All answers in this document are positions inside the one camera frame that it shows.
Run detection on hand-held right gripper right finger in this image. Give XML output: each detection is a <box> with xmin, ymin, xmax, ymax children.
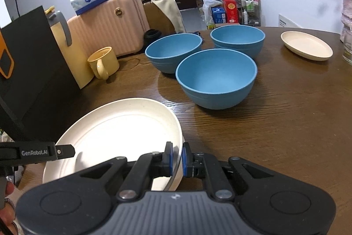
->
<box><xmin>182</xmin><ymin>142</ymin><xmax>275</xmax><ymax>202</ymax></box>

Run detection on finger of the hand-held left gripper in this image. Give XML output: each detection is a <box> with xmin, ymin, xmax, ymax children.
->
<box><xmin>55</xmin><ymin>144</ymin><xmax>76</xmax><ymax>161</ymax></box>

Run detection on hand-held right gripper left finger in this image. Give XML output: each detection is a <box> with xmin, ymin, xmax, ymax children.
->
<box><xmin>78</xmin><ymin>142</ymin><xmax>174</xmax><ymax>202</ymax></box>

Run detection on cream plate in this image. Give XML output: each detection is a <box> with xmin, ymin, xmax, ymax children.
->
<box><xmin>280</xmin><ymin>31</ymin><xmax>334</xmax><ymax>61</ymax></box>
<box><xmin>42</xmin><ymin>98</ymin><xmax>184</xmax><ymax>191</ymax></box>

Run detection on blue bowl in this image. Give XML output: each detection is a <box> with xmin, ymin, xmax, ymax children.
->
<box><xmin>175</xmin><ymin>49</ymin><xmax>258</xmax><ymax>110</ymax></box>
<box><xmin>210</xmin><ymin>25</ymin><xmax>266</xmax><ymax>59</ymax></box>
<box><xmin>145</xmin><ymin>33</ymin><xmax>203</xmax><ymax>74</ymax></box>

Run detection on person's left hand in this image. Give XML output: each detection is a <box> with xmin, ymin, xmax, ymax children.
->
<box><xmin>0</xmin><ymin>181</ymin><xmax>15</xmax><ymax>226</ymax></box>

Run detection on black paper bag orange tag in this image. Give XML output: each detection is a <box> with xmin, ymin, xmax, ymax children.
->
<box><xmin>0</xmin><ymin>0</ymin><xmax>81</xmax><ymax>143</ymax></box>

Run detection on yellow mug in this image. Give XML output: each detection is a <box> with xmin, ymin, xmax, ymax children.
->
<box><xmin>87</xmin><ymin>47</ymin><xmax>120</xmax><ymax>80</ymax></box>

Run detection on thin rubber band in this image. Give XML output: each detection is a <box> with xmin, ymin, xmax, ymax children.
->
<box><xmin>120</xmin><ymin>58</ymin><xmax>141</xmax><ymax>72</ymax></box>

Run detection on black round container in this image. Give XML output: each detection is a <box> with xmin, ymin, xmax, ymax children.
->
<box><xmin>143</xmin><ymin>29</ymin><xmax>161</xmax><ymax>48</ymax></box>

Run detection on pink suitcase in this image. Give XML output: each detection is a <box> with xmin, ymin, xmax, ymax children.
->
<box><xmin>67</xmin><ymin>0</ymin><xmax>150</xmax><ymax>58</ymax></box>

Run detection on cardboard box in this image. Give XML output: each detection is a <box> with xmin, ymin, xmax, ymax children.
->
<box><xmin>206</xmin><ymin>22</ymin><xmax>240</xmax><ymax>30</ymax></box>

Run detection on brown wooden chair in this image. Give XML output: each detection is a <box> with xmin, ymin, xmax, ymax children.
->
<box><xmin>140</xmin><ymin>0</ymin><xmax>176</xmax><ymax>36</ymax></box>

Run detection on chair with beige cloth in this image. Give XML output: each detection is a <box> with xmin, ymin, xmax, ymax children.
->
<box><xmin>141</xmin><ymin>0</ymin><xmax>186</xmax><ymax>34</ymax></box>

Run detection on blue carton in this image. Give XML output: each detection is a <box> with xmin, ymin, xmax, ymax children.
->
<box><xmin>211</xmin><ymin>5</ymin><xmax>227</xmax><ymax>25</ymax></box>

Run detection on tall red carton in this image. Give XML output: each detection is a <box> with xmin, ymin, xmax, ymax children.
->
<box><xmin>222</xmin><ymin>0</ymin><xmax>240</xmax><ymax>24</ymax></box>

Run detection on white plastic bag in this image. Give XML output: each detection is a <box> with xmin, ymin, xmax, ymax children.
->
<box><xmin>202</xmin><ymin>0</ymin><xmax>223</xmax><ymax>25</ymax></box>

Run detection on white leaning board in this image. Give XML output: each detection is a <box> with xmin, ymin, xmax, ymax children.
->
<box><xmin>278</xmin><ymin>14</ymin><xmax>304</xmax><ymax>29</ymax></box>

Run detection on clear drinking glass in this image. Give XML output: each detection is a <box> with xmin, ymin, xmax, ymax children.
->
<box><xmin>342</xmin><ymin>28</ymin><xmax>352</xmax><ymax>65</ymax></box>

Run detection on pink textured vase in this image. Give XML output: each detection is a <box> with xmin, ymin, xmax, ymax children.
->
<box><xmin>339</xmin><ymin>0</ymin><xmax>352</xmax><ymax>43</ymax></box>

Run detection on cream kettle grey handle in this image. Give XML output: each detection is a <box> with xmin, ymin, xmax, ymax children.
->
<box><xmin>45</xmin><ymin>6</ymin><xmax>94</xmax><ymax>90</ymax></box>

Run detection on wire storage rack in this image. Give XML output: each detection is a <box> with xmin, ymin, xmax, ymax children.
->
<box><xmin>239</xmin><ymin>0</ymin><xmax>261</xmax><ymax>27</ymax></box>

